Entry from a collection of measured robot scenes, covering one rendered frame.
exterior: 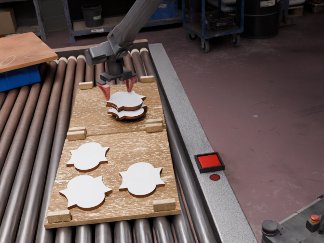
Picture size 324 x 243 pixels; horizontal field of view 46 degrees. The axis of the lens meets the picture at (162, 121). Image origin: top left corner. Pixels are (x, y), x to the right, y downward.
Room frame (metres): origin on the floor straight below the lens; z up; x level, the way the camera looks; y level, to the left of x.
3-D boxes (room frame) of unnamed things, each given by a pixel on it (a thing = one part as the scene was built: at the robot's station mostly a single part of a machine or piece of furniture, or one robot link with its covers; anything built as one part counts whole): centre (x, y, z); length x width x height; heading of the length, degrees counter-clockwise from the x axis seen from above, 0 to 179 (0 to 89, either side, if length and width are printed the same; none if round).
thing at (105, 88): (1.30, 0.18, 1.04); 0.07 x 0.07 x 0.09; 38
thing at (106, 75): (1.32, 0.16, 1.11); 0.10 x 0.07 x 0.07; 128
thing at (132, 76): (1.34, 0.13, 1.04); 0.07 x 0.07 x 0.09; 38
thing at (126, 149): (0.93, 0.15, 0.93); 0.41 x 0.35 x 0.02; 3
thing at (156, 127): (1.13, 0.03, 0.95); 0.06 x 0.02 x 0.03; 93
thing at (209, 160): (0.95, -0.13, 0.92); 0.06 x 0.06 x 0.01; 6
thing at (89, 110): (1.35, 0.17, 0.93); 0.41 x 0.35 x 0.02; 3
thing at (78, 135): (1.12, 0.30, 0.95); 0.06 x 0.02 x 0.03; 93
